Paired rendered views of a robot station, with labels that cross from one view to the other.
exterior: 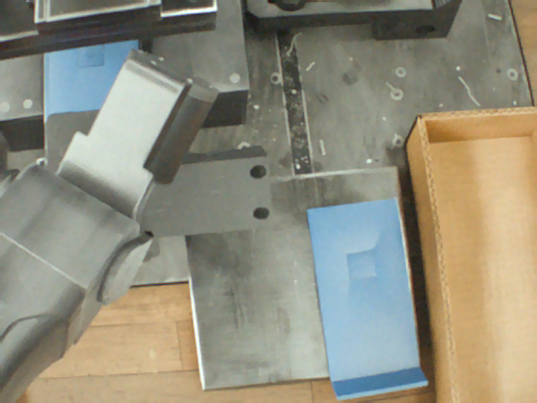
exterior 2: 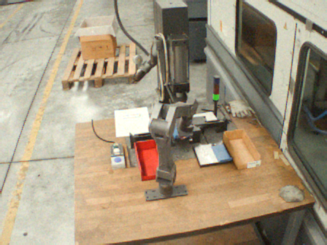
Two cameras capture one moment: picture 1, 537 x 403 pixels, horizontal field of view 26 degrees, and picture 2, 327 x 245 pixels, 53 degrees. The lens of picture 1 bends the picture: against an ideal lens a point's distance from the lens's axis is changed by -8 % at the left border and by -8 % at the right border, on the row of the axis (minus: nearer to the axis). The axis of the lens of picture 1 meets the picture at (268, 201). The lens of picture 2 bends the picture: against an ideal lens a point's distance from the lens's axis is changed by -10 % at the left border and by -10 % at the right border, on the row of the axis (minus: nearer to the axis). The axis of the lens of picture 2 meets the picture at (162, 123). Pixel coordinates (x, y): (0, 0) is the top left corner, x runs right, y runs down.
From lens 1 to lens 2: 131 cm
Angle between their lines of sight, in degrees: 42
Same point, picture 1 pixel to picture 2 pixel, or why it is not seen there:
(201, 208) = (198, 121)
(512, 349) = (246, 159)
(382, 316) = (224, 154)
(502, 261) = (241, 150)
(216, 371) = (201, 162)
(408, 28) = (220, 128)
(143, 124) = (192, 101)
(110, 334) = (185, 163)
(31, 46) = not seen: hidden behind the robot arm
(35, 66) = not seen: hidden behind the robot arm
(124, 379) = (187, 168)
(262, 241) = (205, 150)
